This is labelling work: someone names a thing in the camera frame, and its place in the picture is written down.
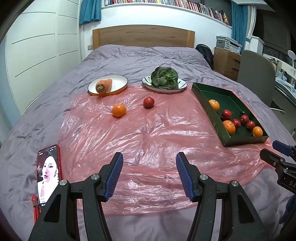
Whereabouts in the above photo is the blue gloved right hand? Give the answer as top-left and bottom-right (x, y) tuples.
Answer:
(279, 195), (296, 224)

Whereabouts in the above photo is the textured orange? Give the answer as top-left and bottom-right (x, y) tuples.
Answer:
(208, 99), (220, 112)

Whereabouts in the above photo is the small smooth orange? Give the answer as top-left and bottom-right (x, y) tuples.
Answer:
(112, 104), (126, 118)

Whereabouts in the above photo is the green leafy cabbage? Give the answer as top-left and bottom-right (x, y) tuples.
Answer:
(151, 66), (179, 89)

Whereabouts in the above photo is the pink plastic sheet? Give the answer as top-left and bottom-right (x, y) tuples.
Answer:
(58, 86), (271, 215)

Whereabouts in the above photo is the wooden nightstand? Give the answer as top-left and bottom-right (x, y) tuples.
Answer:
(213, 47), (241, 81)

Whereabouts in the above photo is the white patterned plate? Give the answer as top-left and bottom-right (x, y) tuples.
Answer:
(142, 75), (188, 93)

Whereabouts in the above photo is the orange rimmed white plate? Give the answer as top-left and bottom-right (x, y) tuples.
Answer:
(87, 75), (128, 97)

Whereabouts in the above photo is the wooden headboard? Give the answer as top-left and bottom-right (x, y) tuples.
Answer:
(92, 25), (195, 50)

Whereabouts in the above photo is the blue curtain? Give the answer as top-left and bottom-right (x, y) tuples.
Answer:
(231, 1), (256, 52)
(79, 0), (101, 25)

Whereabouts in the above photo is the row of books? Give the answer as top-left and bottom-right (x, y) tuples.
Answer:
(101, 0), (231, 25)

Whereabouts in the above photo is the white printer box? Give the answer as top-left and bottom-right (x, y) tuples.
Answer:
(216, 36), (242, 55)

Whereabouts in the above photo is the black backpack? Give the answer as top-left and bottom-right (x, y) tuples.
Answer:
(195, 44), (214, 69)

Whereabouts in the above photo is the smartphone in red case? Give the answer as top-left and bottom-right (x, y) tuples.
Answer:
(31, 144), (63, 224)

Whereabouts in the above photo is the white wardrobe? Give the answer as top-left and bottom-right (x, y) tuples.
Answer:
(6, 0), (81, 115)

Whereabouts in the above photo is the grey office chair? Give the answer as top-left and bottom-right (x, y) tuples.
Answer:
(237, 50), (285, 114)

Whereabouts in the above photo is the small red apple back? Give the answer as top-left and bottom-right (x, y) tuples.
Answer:
(143, 96), (154, 108)

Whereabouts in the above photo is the large orange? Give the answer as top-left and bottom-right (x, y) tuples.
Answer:
(252, 126), (263, 137)

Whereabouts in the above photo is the grey purple bed sheet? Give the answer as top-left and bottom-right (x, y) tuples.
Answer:
(1, 45), (293, 240)

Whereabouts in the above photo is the white desk lamp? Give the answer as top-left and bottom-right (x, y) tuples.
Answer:
(287, 50), (296, 75)

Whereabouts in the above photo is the blue curtain left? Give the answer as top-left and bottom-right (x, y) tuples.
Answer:
(79, 0), (101, 25)

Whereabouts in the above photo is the white desk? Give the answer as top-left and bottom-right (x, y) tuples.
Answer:
(263, 54), (295, 138)

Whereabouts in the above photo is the green rectangular tray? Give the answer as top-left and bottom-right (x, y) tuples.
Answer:
(192, 83), (268, 147)

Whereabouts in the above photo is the blue curtain right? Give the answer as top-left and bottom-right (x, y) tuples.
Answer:
(231, 1), (256, 52)

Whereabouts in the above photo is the orange carrot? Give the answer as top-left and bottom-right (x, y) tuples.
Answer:
(95, 78), (112, 94)

